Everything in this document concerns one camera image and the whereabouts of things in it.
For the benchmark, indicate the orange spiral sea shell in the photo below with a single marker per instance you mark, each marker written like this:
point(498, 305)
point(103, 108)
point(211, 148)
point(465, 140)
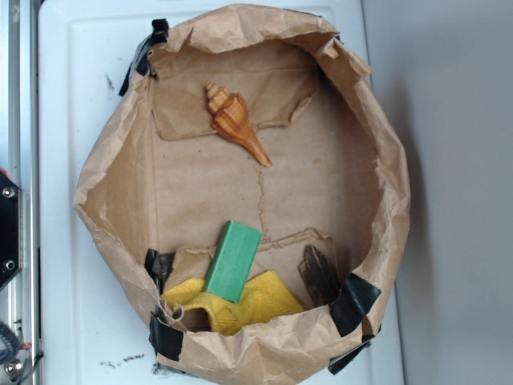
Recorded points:
point(230, 120)

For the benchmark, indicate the brown paper bag bin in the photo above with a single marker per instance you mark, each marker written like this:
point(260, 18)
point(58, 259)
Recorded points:
point(339, 181)

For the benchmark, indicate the green rectangular block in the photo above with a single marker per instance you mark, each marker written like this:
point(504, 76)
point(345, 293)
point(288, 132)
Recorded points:
point(232, 262)

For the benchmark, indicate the dark brown bark piece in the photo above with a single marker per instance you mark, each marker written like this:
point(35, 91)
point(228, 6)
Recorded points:
point(319, 276)

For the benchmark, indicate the yellow cloth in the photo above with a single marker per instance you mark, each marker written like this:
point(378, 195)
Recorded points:
point(263, 298)

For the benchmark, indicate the black tape strip inner left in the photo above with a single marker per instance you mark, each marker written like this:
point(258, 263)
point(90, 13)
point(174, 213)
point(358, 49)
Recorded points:
point(159, 267)

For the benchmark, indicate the black tape strip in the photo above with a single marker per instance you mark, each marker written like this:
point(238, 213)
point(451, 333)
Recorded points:
point(165, 339)
point(159, 267)
point(348, 311)
point(140, 63)

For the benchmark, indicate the black tape strip bottom right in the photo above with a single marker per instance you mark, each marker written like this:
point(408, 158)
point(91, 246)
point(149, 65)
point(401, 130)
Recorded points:
point(348, 311)

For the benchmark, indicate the black tape strip bottom left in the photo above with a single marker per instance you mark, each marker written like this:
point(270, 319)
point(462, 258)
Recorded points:
point(165, 339)

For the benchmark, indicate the black tape strip top left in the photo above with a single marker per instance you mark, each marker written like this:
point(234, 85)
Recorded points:
point(140, 63)

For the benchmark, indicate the white tray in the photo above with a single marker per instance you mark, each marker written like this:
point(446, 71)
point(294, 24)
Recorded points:
point(90, 332)

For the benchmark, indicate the black bracket on rail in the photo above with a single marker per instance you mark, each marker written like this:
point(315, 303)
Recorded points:
point(11, 229)

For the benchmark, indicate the aluminium frame rail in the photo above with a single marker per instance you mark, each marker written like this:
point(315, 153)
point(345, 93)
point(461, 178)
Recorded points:
point(21, 340)

